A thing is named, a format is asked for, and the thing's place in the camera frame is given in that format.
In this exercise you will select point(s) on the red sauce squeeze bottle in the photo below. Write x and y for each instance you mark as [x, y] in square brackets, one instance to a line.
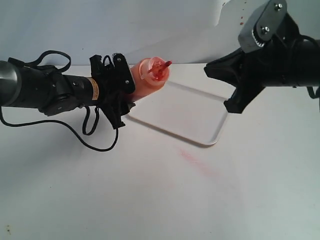
[149, 76]

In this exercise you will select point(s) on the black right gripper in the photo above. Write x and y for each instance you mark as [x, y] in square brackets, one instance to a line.
[288, 59]

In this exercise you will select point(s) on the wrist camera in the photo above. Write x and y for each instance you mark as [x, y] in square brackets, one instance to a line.
[122, 73]
[262, 25]

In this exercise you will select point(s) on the white rectangular plastic tray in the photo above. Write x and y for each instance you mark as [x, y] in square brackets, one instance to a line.
[182, 112]

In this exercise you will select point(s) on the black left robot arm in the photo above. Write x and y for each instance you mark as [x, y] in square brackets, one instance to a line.
[51, 91]

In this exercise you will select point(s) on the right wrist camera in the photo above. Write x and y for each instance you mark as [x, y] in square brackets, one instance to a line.
[262, 25]

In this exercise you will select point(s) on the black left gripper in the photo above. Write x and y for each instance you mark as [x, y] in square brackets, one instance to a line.
[112, 101]

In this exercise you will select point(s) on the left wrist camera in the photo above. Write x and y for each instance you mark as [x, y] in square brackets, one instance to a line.
[122, 73]

